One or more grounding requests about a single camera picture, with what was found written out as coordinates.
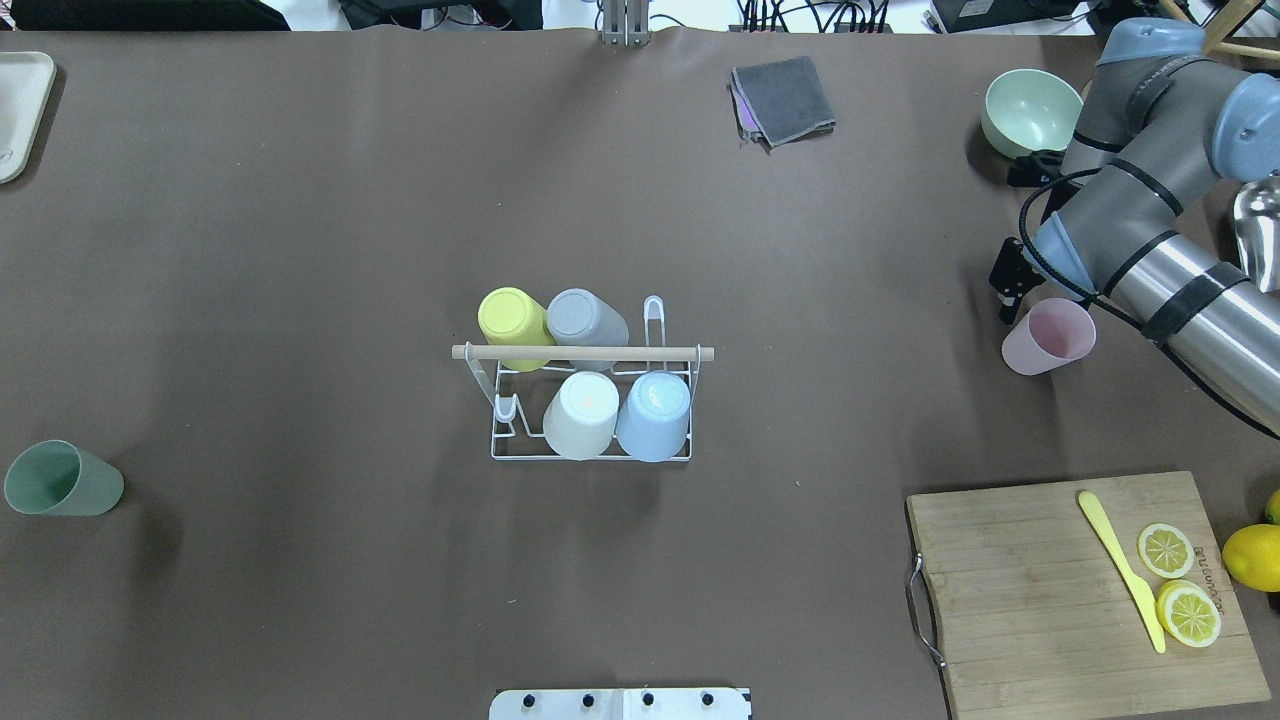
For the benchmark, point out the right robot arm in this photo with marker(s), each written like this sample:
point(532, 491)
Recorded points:
point(1161, 126)

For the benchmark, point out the whole yellow lemon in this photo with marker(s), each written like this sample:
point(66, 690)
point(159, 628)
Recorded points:
point(1251, 556)

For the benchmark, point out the wooden mug tree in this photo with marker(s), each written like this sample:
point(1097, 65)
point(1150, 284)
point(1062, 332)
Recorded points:
point(1221, 28)

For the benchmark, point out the lemon slice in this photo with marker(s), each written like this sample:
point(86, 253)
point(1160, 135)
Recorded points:
point(1188, 614)
point(1165, 550)

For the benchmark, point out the wooden cutting board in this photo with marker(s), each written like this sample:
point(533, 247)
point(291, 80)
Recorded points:
point(1033, 621)

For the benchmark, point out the green cup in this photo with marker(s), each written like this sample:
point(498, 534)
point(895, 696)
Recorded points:
point(56, 478)

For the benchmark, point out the yellow plastic knife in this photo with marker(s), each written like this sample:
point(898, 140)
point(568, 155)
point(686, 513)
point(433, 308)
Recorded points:
point(1138, 588)

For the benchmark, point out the white wire cup holder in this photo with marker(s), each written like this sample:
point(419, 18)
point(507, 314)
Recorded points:
point(520, 381)

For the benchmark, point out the light blue cup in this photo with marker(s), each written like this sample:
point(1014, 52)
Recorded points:
point(654, 419)

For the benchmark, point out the green bowl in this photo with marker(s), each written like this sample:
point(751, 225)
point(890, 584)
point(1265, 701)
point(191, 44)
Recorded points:
point(1027, 110)

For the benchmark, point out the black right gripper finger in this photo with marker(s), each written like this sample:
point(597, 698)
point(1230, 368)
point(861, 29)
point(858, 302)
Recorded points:
point(1010, 306)

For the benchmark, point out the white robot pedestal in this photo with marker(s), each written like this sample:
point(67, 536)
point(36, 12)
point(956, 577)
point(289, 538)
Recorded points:
point(623, 703)

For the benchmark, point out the cream white cup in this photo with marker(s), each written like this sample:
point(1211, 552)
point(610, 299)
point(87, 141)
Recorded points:
point(579, 422)

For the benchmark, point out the yellow cup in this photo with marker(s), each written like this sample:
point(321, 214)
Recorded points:
point(510, 316)

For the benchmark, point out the cream plastic tray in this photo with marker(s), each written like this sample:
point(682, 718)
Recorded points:
point(26, 83)

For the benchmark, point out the aluminium frame post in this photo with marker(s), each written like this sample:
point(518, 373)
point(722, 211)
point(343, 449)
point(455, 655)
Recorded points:
point(625, 23)

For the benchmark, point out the grey folded cloth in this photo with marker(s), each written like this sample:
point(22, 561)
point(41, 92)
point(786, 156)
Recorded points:
point(780, 102)

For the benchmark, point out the grey cup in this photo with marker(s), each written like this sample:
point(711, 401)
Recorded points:
point(577, 317)

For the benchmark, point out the pink cup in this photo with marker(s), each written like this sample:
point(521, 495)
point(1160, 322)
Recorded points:
point(1054, 332)

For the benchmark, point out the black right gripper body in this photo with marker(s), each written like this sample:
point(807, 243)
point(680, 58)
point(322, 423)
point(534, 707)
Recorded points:
point(1008, 271)

